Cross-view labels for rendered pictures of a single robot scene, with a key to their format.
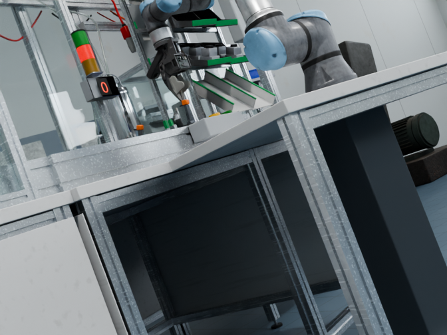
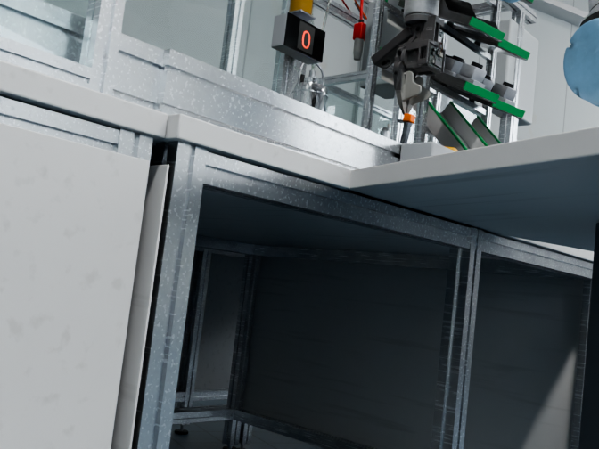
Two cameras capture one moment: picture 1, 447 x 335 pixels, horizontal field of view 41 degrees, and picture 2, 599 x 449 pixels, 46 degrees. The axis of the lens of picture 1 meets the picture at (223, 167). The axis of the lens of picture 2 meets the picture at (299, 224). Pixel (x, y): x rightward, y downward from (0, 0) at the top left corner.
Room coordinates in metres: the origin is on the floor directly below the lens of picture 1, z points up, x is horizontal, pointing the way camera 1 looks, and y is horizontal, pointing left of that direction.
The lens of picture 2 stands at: (0.56, 0.08, 0.67)
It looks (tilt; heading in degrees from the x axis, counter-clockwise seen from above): 5 degrees up; 6
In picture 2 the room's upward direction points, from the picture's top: 7 degrees clockwise
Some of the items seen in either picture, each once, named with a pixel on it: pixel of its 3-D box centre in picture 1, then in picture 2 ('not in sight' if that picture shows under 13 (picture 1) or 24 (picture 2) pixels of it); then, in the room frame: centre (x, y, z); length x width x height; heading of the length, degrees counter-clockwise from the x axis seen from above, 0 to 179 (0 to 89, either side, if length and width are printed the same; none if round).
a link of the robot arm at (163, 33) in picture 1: (161, 37); (422, 12); (2.06, 0.04, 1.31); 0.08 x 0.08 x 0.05
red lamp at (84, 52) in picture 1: (85, 54); not in sight; (2.02, 0.30, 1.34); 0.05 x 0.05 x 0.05
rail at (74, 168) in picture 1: (168, 147); (357, 158); (1.79, 0.13, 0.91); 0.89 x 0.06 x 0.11; 144
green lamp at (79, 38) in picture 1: (80, 40); not in sight; (2.02, 0.30, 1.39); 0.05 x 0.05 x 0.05
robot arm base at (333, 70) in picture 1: (326, 75); not in sight; (1.67, -0.36, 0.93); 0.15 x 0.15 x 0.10
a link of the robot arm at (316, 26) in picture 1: (310, 37); not in sight; (1.67, -0.36, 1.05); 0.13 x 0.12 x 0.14; 122
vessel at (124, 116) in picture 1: (120, 108); (307, 111); (3.06, 0.38, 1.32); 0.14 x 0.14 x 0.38
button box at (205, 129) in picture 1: (218, 126); (445, 169); (1.90, -0.03, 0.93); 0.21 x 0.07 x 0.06; 144
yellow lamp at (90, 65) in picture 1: (90, 67); (300, 4); (2.02, 0.30, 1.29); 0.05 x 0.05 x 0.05
